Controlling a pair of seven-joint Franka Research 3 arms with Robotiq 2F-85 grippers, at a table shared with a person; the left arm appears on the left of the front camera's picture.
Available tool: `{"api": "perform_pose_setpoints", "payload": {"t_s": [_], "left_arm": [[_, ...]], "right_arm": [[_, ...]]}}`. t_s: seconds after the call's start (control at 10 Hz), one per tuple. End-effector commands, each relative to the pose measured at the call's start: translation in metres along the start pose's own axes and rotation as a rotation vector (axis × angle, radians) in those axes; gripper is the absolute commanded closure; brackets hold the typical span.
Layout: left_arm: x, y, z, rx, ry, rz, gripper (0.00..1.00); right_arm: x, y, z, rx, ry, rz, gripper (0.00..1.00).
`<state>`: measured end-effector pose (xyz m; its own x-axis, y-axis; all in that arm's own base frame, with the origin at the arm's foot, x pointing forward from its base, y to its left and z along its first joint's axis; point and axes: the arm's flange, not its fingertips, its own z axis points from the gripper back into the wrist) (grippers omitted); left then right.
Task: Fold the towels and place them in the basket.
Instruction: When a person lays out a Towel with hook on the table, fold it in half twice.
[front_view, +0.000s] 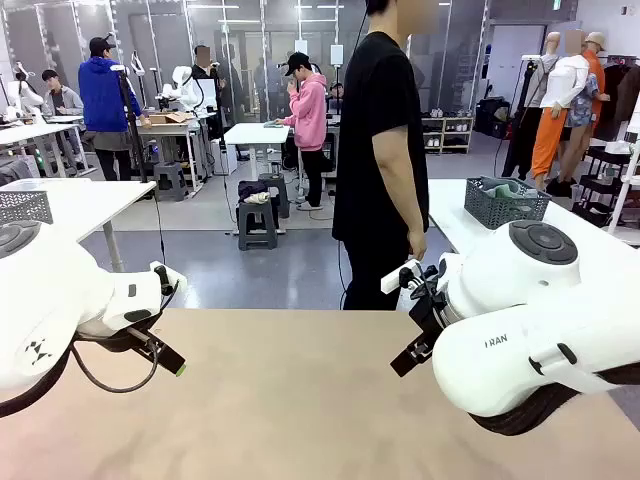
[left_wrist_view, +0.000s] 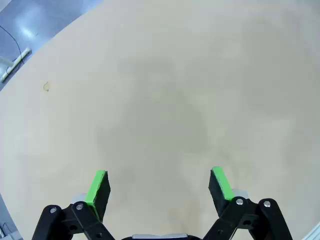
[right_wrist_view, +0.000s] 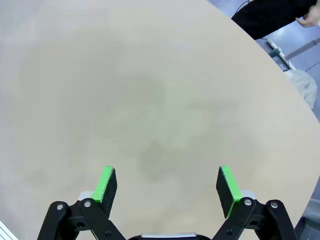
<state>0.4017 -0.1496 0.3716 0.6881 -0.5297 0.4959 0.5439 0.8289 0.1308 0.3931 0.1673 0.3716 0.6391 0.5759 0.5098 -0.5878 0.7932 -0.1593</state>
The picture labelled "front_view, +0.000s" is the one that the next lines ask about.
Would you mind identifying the dark grey plastic basket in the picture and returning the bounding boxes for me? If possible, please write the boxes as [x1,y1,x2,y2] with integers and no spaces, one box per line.
[463,175,552,231]

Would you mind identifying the large white side table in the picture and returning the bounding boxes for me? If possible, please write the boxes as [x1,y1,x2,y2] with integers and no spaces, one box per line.
[427,177,640,257]

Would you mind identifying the pile of dark clothes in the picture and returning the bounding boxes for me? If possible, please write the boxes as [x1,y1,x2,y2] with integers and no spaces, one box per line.
[237,179,274,205]

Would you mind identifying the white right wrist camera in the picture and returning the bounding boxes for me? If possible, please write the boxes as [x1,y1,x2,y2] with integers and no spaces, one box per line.
[379,258,426,301]

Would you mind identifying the grey perforated basket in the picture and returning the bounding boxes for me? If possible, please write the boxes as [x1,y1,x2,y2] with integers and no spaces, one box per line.
[0,191,54,226]

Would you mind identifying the person's right forearm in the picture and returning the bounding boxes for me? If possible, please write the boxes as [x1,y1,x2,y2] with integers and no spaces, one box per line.
[377,164,426,235]

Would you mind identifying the mannequin in grey vest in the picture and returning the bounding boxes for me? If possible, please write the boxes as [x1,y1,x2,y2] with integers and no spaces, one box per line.
[502,30,564,182]

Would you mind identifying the seated person in grey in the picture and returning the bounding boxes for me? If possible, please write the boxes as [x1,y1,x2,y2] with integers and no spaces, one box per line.
[40,68,86,119]

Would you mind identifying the grey plastic stool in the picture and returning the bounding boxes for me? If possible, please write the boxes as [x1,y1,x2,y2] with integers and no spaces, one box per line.
[259,172,291,220]
[152,161,190,203]

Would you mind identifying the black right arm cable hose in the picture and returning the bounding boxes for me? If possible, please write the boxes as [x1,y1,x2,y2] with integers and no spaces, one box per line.
[467,364,640,437]

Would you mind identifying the rack of dark clothes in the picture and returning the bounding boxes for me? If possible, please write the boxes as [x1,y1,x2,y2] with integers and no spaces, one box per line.
[594,54,640,144]

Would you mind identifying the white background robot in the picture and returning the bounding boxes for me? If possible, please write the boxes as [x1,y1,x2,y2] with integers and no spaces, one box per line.
[160,64,205,114]
[3,62,46,124]

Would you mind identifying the black trolley shelf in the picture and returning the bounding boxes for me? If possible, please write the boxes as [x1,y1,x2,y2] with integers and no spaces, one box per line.
[571,144,640,229]

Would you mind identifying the thin black left camera cable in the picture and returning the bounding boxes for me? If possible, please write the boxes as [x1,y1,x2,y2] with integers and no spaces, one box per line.
[69,279,181,394]

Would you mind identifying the person in black t-shirt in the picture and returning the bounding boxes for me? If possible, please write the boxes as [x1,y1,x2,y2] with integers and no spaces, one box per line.
[332,0,432,311]

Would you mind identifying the thin black stand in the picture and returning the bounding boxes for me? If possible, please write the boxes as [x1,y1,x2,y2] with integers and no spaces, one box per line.
[208,62,227,176]

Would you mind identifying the person's right hand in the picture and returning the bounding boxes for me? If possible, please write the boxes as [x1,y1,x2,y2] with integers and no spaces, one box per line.
[406,228,430,263]

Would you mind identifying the white metal rack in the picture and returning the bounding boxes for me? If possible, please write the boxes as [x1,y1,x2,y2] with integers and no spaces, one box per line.
[607,107,640,236]

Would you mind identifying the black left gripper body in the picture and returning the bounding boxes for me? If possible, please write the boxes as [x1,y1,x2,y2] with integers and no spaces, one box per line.
[74,323,162,354]

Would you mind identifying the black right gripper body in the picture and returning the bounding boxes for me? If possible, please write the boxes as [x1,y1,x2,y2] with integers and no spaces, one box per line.
[407,264,452,347]

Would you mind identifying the grey stool with clothes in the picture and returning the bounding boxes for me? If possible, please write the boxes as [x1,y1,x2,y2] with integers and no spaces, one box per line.
[237,198,280,252]

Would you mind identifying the wooden shoe shelf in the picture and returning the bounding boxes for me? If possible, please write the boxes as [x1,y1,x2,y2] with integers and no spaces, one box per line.
[422,115,475,155]

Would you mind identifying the mannequin with orange trousers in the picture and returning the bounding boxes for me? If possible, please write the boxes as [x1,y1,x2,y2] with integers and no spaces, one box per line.
[530,28,592,192]

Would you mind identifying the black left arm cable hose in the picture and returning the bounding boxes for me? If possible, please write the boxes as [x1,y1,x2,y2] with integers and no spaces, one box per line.
[0,344,76,419]

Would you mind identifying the person in pink hoodie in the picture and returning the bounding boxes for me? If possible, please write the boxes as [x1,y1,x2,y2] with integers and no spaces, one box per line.
[280,51,329,212]

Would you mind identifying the open cardboard box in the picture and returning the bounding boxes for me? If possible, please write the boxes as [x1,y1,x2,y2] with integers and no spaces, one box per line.
[148,111,195,126]

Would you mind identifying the small white standing desk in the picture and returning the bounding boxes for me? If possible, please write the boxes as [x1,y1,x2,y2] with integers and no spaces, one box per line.
[223,122,292,236]

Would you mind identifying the black bags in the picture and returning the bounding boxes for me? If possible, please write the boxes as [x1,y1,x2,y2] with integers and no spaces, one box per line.
[473,97,512,140]

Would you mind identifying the seated person behind desk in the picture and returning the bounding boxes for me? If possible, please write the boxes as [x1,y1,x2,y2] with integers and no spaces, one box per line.
[327,82,346,119]

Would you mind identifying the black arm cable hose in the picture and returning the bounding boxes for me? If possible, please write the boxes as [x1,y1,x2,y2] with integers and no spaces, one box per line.
[0,344,76,419]
[467,364,640,437]

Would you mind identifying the black tripod pole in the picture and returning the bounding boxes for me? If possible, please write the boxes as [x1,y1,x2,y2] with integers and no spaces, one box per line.
[110,63,150,184]

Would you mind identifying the person in blue hoodie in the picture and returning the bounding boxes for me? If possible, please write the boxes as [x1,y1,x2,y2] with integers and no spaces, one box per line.
[78,35,147,182]

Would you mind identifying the white background desk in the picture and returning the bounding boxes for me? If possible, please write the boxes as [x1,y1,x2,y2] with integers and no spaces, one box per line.
[0,114,94,179]

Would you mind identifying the person in black jacket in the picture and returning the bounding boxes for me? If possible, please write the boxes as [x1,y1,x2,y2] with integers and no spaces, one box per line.
[191,44,226,114]

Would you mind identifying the white desk with cardboard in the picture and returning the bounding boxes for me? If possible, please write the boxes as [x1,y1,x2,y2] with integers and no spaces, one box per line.
[134,112,221,195]

